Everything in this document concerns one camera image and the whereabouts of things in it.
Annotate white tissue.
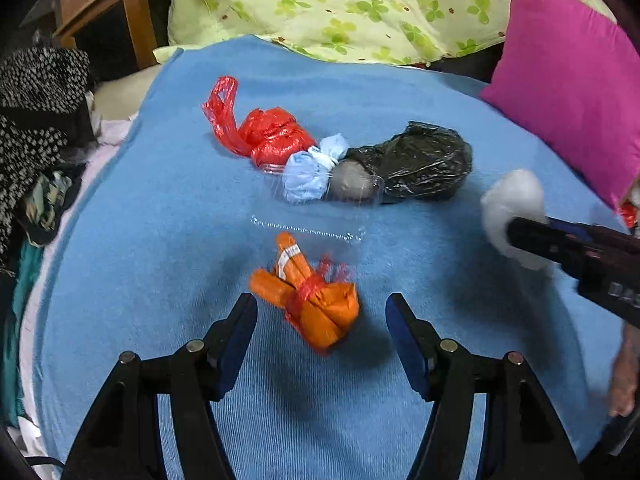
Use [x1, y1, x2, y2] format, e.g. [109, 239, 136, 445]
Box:
[480, 169, 548, 271]

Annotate white bed sheet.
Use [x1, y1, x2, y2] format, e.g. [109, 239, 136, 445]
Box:
[14, 64, 162, 480]

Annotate green clover print quilt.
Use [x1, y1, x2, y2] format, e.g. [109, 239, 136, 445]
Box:
[154, 0, 613, 65]

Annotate clear plastic zip bag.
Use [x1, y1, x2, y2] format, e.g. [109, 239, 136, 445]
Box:
[250, 160, 384, 246]

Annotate black plastic trash bag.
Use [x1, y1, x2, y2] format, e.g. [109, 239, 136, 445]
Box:
[346, 122, 473, 204]

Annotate small red knotted bag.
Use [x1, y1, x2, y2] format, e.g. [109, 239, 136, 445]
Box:
[202, 76, 317, 167]

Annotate light blue tissue bundle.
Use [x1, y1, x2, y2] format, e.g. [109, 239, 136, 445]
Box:
[281, 133, 349, 204]

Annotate green patterned cloth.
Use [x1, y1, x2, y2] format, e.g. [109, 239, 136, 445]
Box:
[20, 170, 81, 247]

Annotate black white dotted garment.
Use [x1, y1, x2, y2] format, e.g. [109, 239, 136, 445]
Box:
[1, 47, 96, 252]

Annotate blue fleece blanket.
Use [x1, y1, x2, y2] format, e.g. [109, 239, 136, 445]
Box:
[32, 37, 620, 479]

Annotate person's right hand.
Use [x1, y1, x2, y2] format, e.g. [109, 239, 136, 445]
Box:
[608, 324, 640, 417]

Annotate magenta pillow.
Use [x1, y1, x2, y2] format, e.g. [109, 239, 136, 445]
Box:
[480, 0, 639, 209]

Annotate teal garment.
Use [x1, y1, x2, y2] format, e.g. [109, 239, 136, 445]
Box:
[1, 240, 43, 428]

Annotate orange plastic bag bundle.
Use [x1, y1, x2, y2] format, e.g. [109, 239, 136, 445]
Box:
[248, 232, 360, 353]

